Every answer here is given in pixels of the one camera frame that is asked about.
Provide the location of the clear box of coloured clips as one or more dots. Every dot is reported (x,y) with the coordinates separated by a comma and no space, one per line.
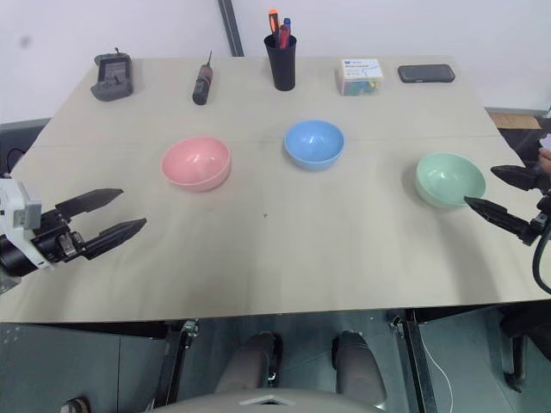
(359,77)

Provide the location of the bystander person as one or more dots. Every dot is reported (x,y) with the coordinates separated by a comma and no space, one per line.
(546,157)

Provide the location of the blue plastic bowl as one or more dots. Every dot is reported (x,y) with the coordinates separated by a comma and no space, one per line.
(314,144)

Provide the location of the black pen cup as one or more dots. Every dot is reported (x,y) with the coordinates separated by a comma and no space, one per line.
(282,66)

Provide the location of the dark rounded robot leg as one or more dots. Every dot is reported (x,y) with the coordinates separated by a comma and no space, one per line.
(357,365)
(251,361)

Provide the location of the pink plastic bowl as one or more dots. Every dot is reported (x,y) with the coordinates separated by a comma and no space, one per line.
(196,163)

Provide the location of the black metal table leg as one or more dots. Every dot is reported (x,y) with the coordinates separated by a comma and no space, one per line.
(415,365)
(176,361)

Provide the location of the green plastic bowl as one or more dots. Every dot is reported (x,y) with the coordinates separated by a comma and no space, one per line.
(447,180)

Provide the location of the blue pen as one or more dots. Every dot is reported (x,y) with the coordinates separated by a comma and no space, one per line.
(286,23)

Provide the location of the black rectangular case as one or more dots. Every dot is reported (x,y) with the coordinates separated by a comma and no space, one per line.
(426,73)

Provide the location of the dark wall post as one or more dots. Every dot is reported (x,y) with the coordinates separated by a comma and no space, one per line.
(231,26)

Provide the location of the red pen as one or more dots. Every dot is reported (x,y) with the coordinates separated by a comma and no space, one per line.
(284,36)

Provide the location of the grey robot torso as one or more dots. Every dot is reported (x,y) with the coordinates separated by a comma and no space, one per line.
(267,402)

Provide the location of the black red screwdriver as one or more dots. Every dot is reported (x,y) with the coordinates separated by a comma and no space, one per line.
(202,84)

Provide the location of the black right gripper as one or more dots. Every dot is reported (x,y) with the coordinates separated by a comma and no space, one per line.
(538,228)

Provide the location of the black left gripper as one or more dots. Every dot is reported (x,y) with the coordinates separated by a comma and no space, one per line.
(58,241)

